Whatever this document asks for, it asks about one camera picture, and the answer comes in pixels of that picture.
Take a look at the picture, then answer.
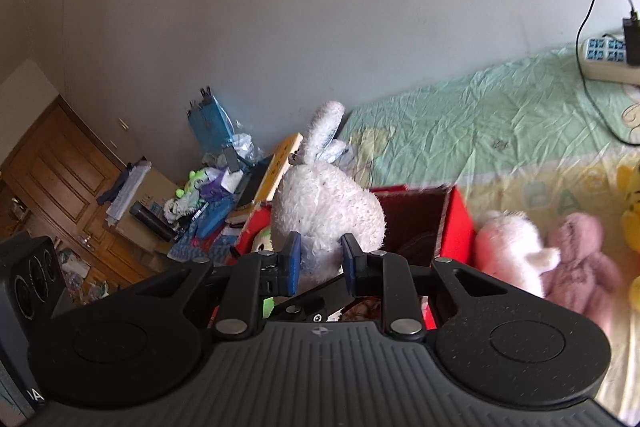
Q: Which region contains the pink plush toy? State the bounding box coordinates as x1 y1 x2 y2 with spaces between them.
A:
475 210 561 298

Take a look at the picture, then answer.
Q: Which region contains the black power adapter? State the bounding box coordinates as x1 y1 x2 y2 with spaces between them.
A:
623 11 640 67

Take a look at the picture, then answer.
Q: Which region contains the white plush rabbit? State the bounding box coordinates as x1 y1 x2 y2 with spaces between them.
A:
271 101 386 291

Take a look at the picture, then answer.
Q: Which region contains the pastel cartoon bed sheet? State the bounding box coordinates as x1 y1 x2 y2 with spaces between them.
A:
337 41 640 423

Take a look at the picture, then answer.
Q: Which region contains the black adapter cable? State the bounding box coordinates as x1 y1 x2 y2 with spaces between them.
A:
574 0 640 148

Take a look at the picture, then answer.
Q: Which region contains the yellow tiger plush toy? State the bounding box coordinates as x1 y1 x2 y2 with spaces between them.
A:
619 161 640 308

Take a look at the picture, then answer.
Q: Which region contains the white power strip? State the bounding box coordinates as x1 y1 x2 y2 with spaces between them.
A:
578 36 640 86

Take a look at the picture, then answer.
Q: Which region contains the green bean plush toy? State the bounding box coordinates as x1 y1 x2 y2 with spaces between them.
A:
250 227 274 319

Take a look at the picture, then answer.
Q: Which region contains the wooden door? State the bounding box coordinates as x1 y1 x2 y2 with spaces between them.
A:
2 98 154 291

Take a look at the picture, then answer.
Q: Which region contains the blue plastic bag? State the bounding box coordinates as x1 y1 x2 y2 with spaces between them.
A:
188 87 233 154

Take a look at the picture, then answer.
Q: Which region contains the mauve plush toy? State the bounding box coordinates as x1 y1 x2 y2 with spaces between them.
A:
541 212 622 336

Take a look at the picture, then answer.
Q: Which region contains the yellow book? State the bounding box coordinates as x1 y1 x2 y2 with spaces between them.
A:
254 132 303 204

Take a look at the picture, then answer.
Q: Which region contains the red cardboard box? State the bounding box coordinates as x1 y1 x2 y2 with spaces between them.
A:
230 184 478 332

